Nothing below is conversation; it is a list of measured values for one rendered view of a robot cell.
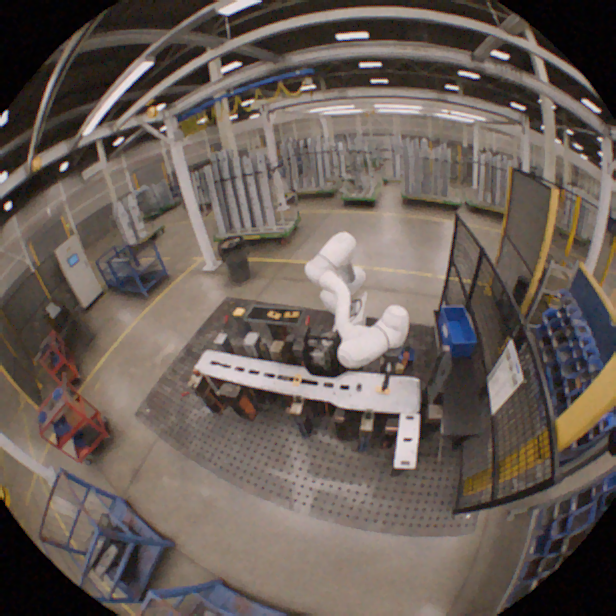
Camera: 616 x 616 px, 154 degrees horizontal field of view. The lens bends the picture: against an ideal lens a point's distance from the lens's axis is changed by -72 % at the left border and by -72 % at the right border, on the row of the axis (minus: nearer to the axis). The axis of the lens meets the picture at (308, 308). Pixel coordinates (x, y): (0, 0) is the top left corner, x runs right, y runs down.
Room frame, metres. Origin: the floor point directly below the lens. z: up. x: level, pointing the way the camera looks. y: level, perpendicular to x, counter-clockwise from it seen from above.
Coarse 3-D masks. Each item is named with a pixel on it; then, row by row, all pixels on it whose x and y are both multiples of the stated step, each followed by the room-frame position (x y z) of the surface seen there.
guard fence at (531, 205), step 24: (528, 192) 1.63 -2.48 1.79; (552, 192) 1.14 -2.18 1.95; (504, 216) 2.18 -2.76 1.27; (528, 216) 1.55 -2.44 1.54; (552, 216) 1.10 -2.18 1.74; (504, 240) 2.08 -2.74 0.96; (528, 240) 1.45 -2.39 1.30; (504, 264) 1.89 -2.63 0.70; (528, 264) 1.33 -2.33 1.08; (528, 288) 1.17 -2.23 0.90
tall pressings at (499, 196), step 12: (480, 156) 5.96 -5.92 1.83; (504, 156) 5.57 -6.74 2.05; (480, 168) 5.92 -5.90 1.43; (492, 168) 5.94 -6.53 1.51; (504, 168) 5.57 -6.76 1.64; (480, 180) 5.87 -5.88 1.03; (492, 180) 5.90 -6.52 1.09; (504, 180) 5.52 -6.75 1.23; (480, 192) 5.82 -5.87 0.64; (492, 192) 5.86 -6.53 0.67; (504, 192) 5.47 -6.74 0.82; (504, 204) 5.27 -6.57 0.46
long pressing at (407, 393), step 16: (208, 352) 1.09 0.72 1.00; (208, 368) 0.95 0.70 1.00; (224, 368) 0.93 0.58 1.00; (256, 368) 0.90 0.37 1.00; (272, 368) 0.88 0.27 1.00; (288, 368) 0.86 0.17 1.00; (304, 368) 0.84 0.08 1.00; (256, 384) 0.78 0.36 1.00; (272, 384) 0.77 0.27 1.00; (288, 384) 0.75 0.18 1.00; (304, 384) 0.74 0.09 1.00; (320, 384) 0.72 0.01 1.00; (336, 384) 0.70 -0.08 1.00; (352, 384) 0.68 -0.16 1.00; (368, 384) 0.66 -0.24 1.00; (400, 384) 0.61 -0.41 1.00; (416, 384) 0.58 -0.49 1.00; (336, 400) 0.60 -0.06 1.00; (352, 400) 0.58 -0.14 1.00; (368, 400) 0.56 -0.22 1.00; (384, 400) 0.54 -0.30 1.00; (400, 400) 0.51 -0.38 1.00; (416, 400) 0.49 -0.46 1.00
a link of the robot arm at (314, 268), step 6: (318, 258) 1.12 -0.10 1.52; (324, 258) 1.10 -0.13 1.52; (306, 264) 1.18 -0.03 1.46; (312, 264) 1.12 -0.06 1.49; (318, 264) 1.08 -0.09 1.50; (324, 264) 1.07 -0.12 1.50; (330, 264) 1.07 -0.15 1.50; (306, 270) 1.13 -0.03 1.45; (312, 270) 1.08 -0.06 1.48; (318, 270) 1.05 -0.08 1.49; (324, 270) 1.04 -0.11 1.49; (330, 270) 1.05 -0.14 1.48; (336, 270) 1.09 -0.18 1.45; (312, 276) 1.06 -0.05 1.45; (318, 276) 1.02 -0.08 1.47
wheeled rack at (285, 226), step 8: (280, 160) 5.62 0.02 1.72; (272, 168) 4.70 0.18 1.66; (280, 168) 4.97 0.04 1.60; (232, 176) 5.65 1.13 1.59; (240, 176) 5.30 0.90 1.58; (280, 192) 5.65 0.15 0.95; (296, 200) 5.54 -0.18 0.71; (280, 208) 4.69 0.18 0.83; (288, 208) 5.60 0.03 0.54; (296, 208) 5.48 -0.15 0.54; (296, 216) 5.36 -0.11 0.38; (280, 224) 5.30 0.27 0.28; (288, 224) 5.20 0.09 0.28; (296, 224) 5.24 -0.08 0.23; (232, 232) 5.49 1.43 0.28; (240, 232) 5.33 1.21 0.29; (248, 232) 5.12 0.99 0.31; (256, 232) 5.05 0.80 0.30; (264, 232) 4.98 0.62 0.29; (272, 232) 4.89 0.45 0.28; (280, 232) 4.80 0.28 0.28; (288, 232) 4.74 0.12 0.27; (216, 240) 5.32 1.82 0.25; (280, 240) 4.72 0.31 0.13
